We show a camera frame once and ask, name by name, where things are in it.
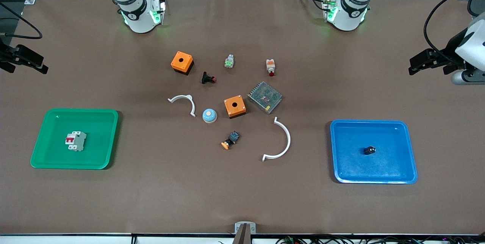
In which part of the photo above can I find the grey circuit breaker red switch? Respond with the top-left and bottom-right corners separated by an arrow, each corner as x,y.
65,131 -> 87,152

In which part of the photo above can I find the green plastic tray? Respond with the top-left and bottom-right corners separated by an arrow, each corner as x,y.
30,108 -> 119,170

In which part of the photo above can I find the blue plastic tray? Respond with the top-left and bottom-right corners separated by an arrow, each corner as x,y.
330,119 -> 418,185

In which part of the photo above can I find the orange button box black base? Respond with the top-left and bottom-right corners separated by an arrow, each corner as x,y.
171,51 -> 194,75
224,95 -> 247,119

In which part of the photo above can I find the large white curved clamp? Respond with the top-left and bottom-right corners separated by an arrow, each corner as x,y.
262,117 -> 291,162

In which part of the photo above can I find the small white curved clamp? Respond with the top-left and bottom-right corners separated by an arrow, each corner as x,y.
168,94 -> 197,117

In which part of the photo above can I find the metal mesh power supply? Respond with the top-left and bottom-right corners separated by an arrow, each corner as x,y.
247,81 -> 283,115

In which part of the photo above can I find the blue dome buzzer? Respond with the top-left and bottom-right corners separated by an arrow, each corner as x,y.
202,108 -> 217,124

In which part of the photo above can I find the yellow mushroom pushbutton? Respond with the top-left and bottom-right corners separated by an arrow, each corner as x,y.
221,131 -> 240,150

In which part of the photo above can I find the brown table mat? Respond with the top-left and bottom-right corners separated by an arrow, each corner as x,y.
0,0 -> 485,236

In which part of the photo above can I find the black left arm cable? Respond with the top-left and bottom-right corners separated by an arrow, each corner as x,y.
424,0 -> 485,63

